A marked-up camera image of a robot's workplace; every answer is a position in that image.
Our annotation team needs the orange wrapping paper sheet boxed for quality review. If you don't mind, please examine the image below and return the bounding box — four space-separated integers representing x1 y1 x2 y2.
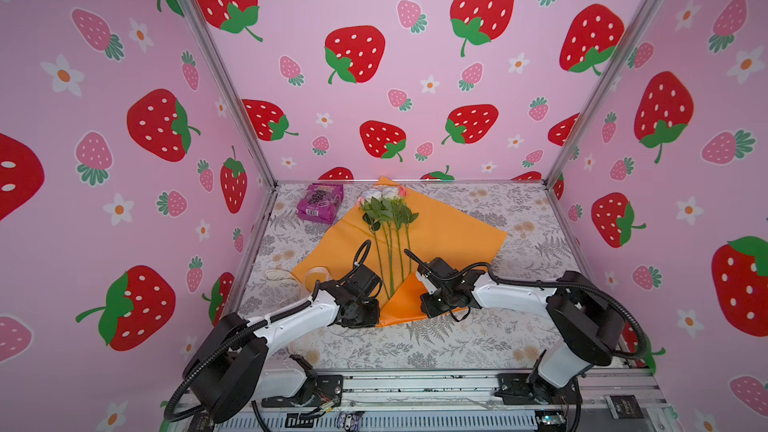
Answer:
292 188 507 328

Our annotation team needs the pale fake flower stem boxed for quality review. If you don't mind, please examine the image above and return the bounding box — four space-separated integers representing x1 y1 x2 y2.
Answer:
375 186 395 297

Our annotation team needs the pink fake rose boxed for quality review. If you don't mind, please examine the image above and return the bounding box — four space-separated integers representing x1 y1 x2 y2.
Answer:
396 186 418 250

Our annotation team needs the white printed ribbon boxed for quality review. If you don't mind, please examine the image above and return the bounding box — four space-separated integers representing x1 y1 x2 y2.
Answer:
264 267 332 295

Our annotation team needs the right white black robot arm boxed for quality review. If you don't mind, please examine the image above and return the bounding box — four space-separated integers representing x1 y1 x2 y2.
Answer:
406 251 650 404

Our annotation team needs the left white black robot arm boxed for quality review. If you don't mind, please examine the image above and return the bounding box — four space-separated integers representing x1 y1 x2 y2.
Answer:
163 262 383 424

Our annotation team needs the purple snack packet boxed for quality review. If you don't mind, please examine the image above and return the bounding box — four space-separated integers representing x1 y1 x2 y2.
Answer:
297 183 344 225

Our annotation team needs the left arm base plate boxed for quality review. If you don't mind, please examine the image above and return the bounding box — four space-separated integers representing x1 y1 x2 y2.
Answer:
260 374 344 408

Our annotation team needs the aluminium frame rail base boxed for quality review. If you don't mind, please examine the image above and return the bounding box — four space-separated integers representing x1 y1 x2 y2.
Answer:
171 368 683 431

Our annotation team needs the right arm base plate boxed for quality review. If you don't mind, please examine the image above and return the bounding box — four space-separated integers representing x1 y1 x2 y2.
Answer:
494 372 582 406

